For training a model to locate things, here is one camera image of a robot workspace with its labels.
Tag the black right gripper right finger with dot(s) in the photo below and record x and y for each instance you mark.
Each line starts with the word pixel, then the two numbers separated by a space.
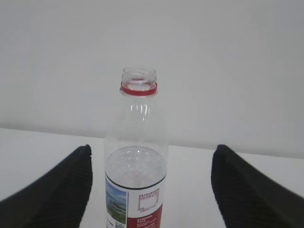
pixel 247 198

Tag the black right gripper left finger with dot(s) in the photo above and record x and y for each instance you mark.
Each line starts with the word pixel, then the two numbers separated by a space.
pixel 57 199

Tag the clear plastic water bottle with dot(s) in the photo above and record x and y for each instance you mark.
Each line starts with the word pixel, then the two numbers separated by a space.
pixel 135 155

